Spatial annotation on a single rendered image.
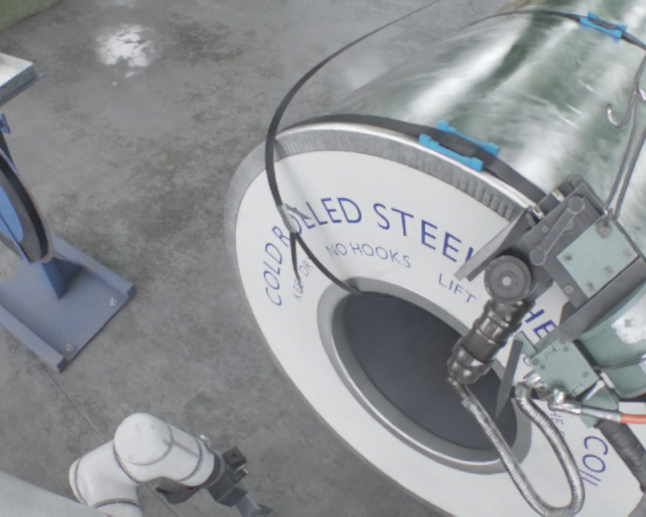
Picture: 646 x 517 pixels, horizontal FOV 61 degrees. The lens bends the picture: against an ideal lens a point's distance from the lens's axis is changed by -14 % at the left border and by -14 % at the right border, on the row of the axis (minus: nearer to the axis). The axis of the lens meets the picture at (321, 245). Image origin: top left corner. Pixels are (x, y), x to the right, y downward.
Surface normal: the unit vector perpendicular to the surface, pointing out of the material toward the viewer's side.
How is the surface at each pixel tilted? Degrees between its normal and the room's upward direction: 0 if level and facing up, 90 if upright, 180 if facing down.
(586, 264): 58
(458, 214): 90
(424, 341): 32
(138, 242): 0
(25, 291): 0
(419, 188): 90
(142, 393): 0
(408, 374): 24
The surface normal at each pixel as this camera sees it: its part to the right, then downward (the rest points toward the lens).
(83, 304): -0.01, -0.69
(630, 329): -0.46, 0.22
